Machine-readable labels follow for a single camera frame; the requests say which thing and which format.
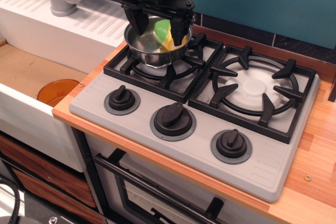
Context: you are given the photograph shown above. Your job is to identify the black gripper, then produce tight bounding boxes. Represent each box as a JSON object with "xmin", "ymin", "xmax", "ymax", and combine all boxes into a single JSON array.
[{"xmin": 121, "ymin": 0, "xmax": 195, "ymax": 46}]

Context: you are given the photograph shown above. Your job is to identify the yellow green toy corncob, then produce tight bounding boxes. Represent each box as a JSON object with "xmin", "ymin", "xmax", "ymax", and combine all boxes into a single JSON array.
[{"xmin": 154, "ymin": 19, "xmax": 186, "ymax": 52}]

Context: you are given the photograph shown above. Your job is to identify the small steel pot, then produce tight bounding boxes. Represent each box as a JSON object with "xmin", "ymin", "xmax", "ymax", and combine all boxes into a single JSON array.
[{"xmin": 124, "ymin": 16, "xmax": 193, "ymax": 68}]

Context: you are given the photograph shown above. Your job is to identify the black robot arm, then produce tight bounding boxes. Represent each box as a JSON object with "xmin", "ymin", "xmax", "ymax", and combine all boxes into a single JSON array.
[{"xmin": 121, "ymin": 0, "xmax": 195, "ymax": 46}]

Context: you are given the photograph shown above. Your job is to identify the black left stove knob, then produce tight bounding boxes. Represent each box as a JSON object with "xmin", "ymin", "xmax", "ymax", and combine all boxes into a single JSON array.
[{"xmin": 104, "ymin": 85, "xmax": 141, "ymax": 116}]

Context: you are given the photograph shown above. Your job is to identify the black stove knob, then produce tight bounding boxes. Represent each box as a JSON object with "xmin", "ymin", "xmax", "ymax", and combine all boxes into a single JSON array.
[
  {"xmin": 150, "ymin": 102, "xmax": 197, "ymax": 142},
  {"xmin": 104, "ymin": 85, "xmax": 141, "ymax": 116},
  {"xmin": 211, "ymin": 129, "xmax": 253, "ymax": 165}
]

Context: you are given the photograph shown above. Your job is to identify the black middle stove knob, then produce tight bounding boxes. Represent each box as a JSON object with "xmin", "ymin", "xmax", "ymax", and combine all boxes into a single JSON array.
[{"xmin": 150, "ymin": 102, "xmax": 197, "ymax": 142}]

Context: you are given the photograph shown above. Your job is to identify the grey toy stove top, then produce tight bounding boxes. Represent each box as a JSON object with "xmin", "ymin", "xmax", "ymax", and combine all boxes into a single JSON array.
[{"xmin": 69, "ymin": 41, "xmax": 321, "ymax": 202}]

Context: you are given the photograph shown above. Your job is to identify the black right stove knob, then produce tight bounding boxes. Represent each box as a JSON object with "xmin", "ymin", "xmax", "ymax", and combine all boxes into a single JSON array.
[{"xmin": 211, "ymin": 129, "xmax": 253, "ymax": 165}]

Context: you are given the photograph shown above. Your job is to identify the black left burner grate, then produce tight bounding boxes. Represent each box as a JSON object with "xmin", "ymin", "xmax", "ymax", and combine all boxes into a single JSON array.
[{"xmin": 103, "ymin": 33, "xmax": 224, "ymax": 103}]

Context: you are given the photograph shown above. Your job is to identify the black burner grate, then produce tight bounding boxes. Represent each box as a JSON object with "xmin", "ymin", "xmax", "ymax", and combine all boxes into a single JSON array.
[
  {"xmin": 103, "ymin": 33, "xmax": 224, "ymax": 103},
  {"xmin": 188, "ymin": 46, "xmax": 320, "ymax": 144}
]

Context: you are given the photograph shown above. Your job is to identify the white toy sink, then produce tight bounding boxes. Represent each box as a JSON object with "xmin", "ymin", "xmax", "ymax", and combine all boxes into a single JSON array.
[{"xmin": 1, "ymin": 0, "xmax": 128, "ymax": 172}]

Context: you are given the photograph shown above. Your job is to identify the black right burner grate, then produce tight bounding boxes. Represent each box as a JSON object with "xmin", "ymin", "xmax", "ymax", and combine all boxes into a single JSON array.
[{"xmin": 188, "ymin": 46, "xmax": 320, "ymax": 144}]

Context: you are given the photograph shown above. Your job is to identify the orange plastic plate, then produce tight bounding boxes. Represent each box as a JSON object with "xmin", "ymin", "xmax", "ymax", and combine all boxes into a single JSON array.
[{"xmin": 37, "ymin": 79, "xmax": 79, "ymax": 107}]

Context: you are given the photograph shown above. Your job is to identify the toy oven door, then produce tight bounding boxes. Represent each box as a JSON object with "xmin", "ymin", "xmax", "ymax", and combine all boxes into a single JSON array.
[{"xmin": 86, "ymin": 135, "xmax": 272, "ymax": 223}]

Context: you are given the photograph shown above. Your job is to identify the wooden drawer fronts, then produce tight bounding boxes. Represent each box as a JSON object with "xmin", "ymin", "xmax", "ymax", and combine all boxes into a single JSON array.
[{"xmin": 1, "ymin": 132, "xmax": 103, "ymax": 223}]

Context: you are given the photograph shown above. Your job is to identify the black cable lower left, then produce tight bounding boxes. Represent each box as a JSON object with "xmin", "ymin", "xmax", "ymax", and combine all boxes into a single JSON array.
[{"xmin": 0, "ymin": 176, "xmax": 22, "ymax": 224}]

